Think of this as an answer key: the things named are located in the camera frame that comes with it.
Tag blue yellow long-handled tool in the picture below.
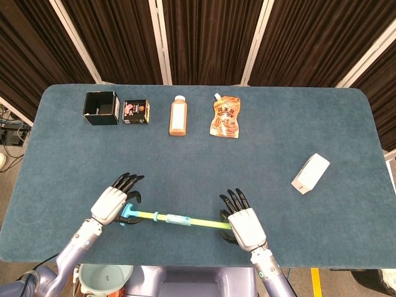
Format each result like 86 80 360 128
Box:
119 203 233 230

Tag tangled floor cables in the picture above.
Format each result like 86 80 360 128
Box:
0 105 32 146

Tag blue felt table mat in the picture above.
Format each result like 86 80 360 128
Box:
0 84 396 269

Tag dark brown curtain panel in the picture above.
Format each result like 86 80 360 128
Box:
61 0 164 85
0 0 97 122
351 33 396 152
162 0 264 86
249 0 396 87

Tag white partition frame post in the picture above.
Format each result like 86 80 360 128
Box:
240 0 275 87
51 0 105 85
0 95 34 127
336 24 396 88
148 0 173 85

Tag orange spout pouch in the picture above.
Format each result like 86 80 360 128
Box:
209 93 241 140

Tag orange juice bottle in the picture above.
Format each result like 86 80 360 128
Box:
168 95 189 137

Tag open black cardboard box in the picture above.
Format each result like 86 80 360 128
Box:
82 90 121 126

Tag purple robot base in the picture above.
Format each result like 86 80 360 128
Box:
123 265 259 297

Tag white rectangular box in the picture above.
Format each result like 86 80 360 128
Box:
290 153 330 195

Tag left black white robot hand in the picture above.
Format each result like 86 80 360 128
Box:
90 172 145 226

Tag pale green plastic bucket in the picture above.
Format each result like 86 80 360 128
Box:
77 264 134 297

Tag small black printed box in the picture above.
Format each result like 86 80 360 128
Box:
123 99 152 125

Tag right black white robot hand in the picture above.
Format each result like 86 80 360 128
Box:
218 187 268 252

